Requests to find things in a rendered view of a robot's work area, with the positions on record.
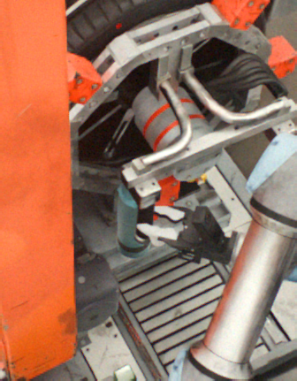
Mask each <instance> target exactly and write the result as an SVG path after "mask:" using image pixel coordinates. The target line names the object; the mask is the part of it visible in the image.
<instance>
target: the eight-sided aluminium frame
mask: <svg viewBox="0 0 297 381"><path fill-rule="evenodd" d="M230 25H231V24H229V22H228V21H227V19H226V18H225V17H224V15H223V14H222V13H221V12H220V10H219V9H218V8H217V7H216V6H215V5H214V4H209V3H206V4H202V5H196V6H195V7H194V8H191V9H189V11H184V12H182V13H179V14H176V15H174V16H170V17H168V18H166V19H164V20H161V21H158V22H156V23H153V24H151V25H148V26H145V27H141V28H138V29H135V31H132V32H130V33H128V32H126V33H125V34H122V35H120V36H118V37H116V38H115V39H114V40H113V41H112V42H111V43H110V44H108V45H107V46H106V49H105V50H104V51H103V52H102V55H101V56H100V57H98V58H97V59H96V60H95V61H94V62H93V64H92V65H93V67H94V68H95V70H96V72H97V73H98V75H100V76H101V79H102V80H103V85H102V86H101V87H100V88H98V90H97V91H96V92H95V93H94V94H93V95H92V97H91V98H90V99H89V100H88V101H87V103H85V104H84V105H81V104H77V103H75V102H71V101H69V123H70V151H71V182H72V189H73V188H76V189H81V191H88V192H93V193H98V194H108V195H114V196H115V197H118V187H119V185H120V183H121V180H120V172H121V167H120V168H117V169H114V168H109V167H105V166H101V165H100V164H92V163H88V162H82V161H79V131H78V130H79V128H80V125H81V124H82V123H83V122H84V121H85V120H87V119H88V118H89V117H90V116H91V114H92V112H93V111H94V110H95V109H96V108H97V107H98V106H100V105H101V104H102V103H103V100H104V99H105V98H106V97H107V96H108V95H109V94H110V93H112V92H113V91H114V90H115V88H116V86H117V85H118V84H119V83H120V82H121V81H122V80H124V79H125V78H126V76H127V74H128V73H129V72H130V71H132V69H134V68H135V67H138V66H139V65H140V64H143V63H146V62H148V61H151V60H153V59H156V58H158V57H160V56H163V55H165V53H170V52H173V51H175V50H180V49H182V47H186V46H187V45H190V44H194V43H195V42H199V41H202V40H204V39H207V38H210V37H216V38H218V39H221V40H223V41H225V42H229V43H231V44H233V46H235V47H237V48H239V49H240V54H243V53H247V52H249V53H253V54H256V55H257V56H259V57H260V58H261V60H262V61H263V62H265V63H266V64H268V63H269V59H270V55H271V47H272V45H271V44H270V42H269V41H268V40H267V38H266V37H265V35H264V34H262V32H261V31H260V30H259V29H258V28H256V27H255V26H254V24H252V26H250V27H249V28H248V29H247V30H240V29H237V28H233V27H229V26H230ZM174 32H175V33H174ZM158 37H159V38H158ZM262 86H263V85H260V86H258V87H256V88H252V89H249V90H242V91H231V93H230V94H229V95H228V96H227V97H226V98H225V99H224V100H223V101H221V102H220V103H219V104H220V105H221V106H224V107H225V108H226V109H227V110H232V109H234V108H235V109H234V110H232V111H234V112H247V111H251V110H253V109H254V108H256V107H257V106H258V102H259V101H260V99H261V98H260V94H261V90H262ZM206 120H207V121H208V122H209V124H210V125H211V126H212V128H213V129H214V128H215V126H216V128H215V129H214V132H215V131H218V130H220V129H223V127H226V126H228V125H231V124H230V123H227V122H225V121H221V119H219V118H217V117H216V115H215V114H213V113H212V112H210V113H209V114H208V116H207V117H206ZM220 121H221V122H220ZM219 122H220V123H219ZM218 123H219V124H218ZM217 124H218V125H217Z"/></svg>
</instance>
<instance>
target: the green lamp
mask: <svg viewBox="0 0 297 381"><path fill-rule="evenodd" d="M113 378H114V380H115V381H137V377H136V375H135V373H133V370H132V368H131V366H130V364H129V363H128V364H126V366H123V367H121V368H119V369H117V370H114V376H113Z"/></svg>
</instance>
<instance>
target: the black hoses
mask: <svg viewBox="0 0 297 381"><path fill-rule="evenodd" d="M251 74H252V75H251ZM249 75H250V76H249ZM242 79H243V80H242ZM237 81H238V82H237ZM262 84H263V85H264V86H265V87H267V88H268V89H269V91H270V92H271V94H272V95H273V96H274V98H275V99H276V100H277V99H279V98H282V97H287V96H288V93H289V90H288V89H287V88H286V87H285V86H284V85H283V83H282V81H281V80H280V79H279V77H278V76H277V75H275V73H274V72H273V71H272V70H271V68H270V67H269V66H268V64H266V63H265V62H263V61H262V60H261V58H260V57H259V56H257V55H256V54H253V53H249V52H247V53H243V54H240V55H238V57H236V58H235V59H234V60H233V61H232V62H231V63H230V64H229V65H228V66H226V68H225V69H224V70H223V71H222V72H221V73H220V74H219V75H218V76H217V77H216V78H215V79H214V77H213V76H211V77H208V78H207V79H206V80H203V81H202V85H203V86H204V87H205V89H206V90H207V92H208V93H209V94H211V95H212V96H213V97H214V98H215V99H216V100H217V101H218V102H220V101H223V100H224V99H225V96H226V94H225V93H230V91H242V90H249V89H252V88H256V87H258V86H260V85H262Z"/></svg>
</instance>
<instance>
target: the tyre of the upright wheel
mask: <svg viewBox="0 0 297 381"><path fill-rule="evenodd" d="M78 2H79V0H65V5H66V11H68V10H69V8H70V7H71V6H73V5H74V4H75V3H78ZM212 2H213V0H86V1H85V2H83V3H82V4H80V5H79V6H78V7H77V8H75V10H73V11H72V12H70V13H69V14H68V15H67V16H66V35H67V51H68V52H71V53H72V54H73V55H76V56H79V57H84V58H85V59H88V60H89V59H90V58H91V57H92V56H93V55H94V54H95V53H96V52H97V51H98V50H100V49H101V48H102V47H104V46H105V45H106V44H107V43H109V42H110V40H113V39H114V38H116V37H117V36H119V35H120V34H122V33H124V32H126V31H127V29H129V28H131V27H134V26H135V25H138V24H140V23H141V22H144V21H146V20H149V19H150V18H153V17H155V16H157V15H161V14H164V13H166V12H170V11H177V10H178V9H184V8H193V7H195V6H196V5H202V4H206V3H209V4H211V3H212ZM252 24H254V26H255V27H256V28H258V29H259V30H260V31H261V32H262V34H264V35H265V33H266V21H265V14H264V11H262V12H260V13H259V16H258V17H257V18H256V19H255V21H254V22H253V23H252ZM152 153H155V151H154V150H153V149H151V150H148V151H146V153H143V154H141V155H138V156H133V157H130V158H127V159H123V160H119V161H115V162H108V163H92V164H100V165H101V166H105V167H109V168H114V169H117V168H120V167H121V166H123V164H128V163H130V162H132V161H133V160H134V159H137V158H140V157H142V156H147V155H150V154H152Z"/></svg>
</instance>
